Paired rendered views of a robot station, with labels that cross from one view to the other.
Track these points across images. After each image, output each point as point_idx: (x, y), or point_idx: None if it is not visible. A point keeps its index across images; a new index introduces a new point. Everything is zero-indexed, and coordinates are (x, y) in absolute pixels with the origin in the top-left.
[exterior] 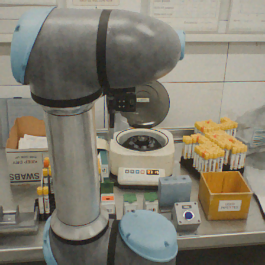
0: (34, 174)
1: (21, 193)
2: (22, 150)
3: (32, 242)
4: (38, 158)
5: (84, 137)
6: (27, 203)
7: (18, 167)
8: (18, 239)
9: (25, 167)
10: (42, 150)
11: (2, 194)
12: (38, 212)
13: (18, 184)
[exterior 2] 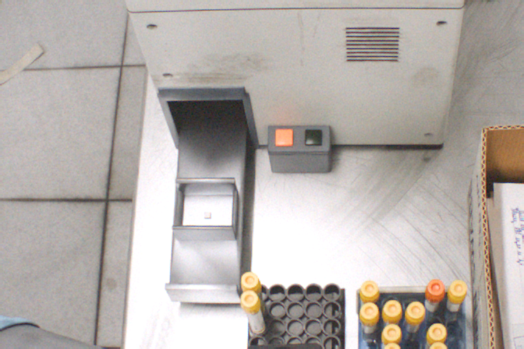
0: (473, 262)
1: (414, 237)
2: (481, 191)
3: (150, 296)
4: (480, 260)
5: None
6: (351, 263)
7: (475, 196)
8: (168, 255)
9: (476, 221)
10: (483, 263)
11: (412, 177)
12: (229, 295)
13: (468, 218)
